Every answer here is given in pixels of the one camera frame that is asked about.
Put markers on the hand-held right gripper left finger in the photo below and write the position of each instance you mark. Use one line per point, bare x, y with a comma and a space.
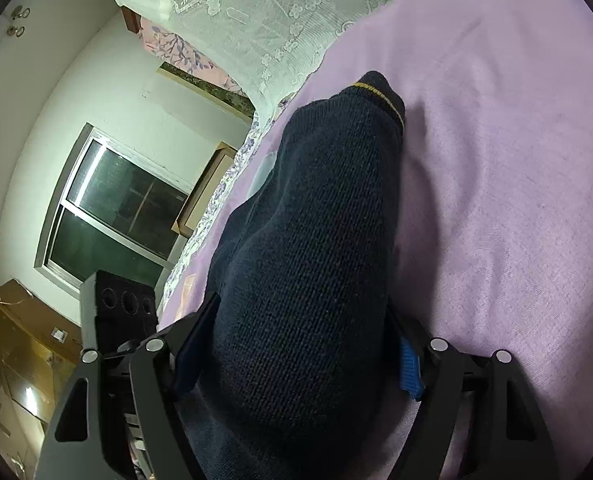
196, 350

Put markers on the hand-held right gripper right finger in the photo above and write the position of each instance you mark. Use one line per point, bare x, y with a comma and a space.
410, 370

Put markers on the navy knit sweater yellow stripes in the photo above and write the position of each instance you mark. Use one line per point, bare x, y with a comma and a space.
316, 260

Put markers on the wooden cabinet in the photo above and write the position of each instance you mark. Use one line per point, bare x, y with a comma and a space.
21, 350

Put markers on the metal framed window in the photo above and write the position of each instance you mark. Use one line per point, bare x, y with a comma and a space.
111, 200

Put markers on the white purple floral bedding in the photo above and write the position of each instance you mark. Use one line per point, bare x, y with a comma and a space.
224, 192

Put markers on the purple bed sheet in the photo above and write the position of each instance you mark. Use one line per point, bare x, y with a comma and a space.
501, 185

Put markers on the dark patterned valance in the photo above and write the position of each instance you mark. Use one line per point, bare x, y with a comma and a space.
211, 91

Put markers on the pink floral curtain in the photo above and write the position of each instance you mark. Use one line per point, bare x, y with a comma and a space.
176, 45

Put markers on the metal door knob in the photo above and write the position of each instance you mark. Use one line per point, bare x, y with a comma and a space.
16, 30
20, 10

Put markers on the white lace cloth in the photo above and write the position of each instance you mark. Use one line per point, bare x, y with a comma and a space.
276, 10

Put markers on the wooden frame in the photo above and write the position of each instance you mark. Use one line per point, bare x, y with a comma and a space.
204, 190

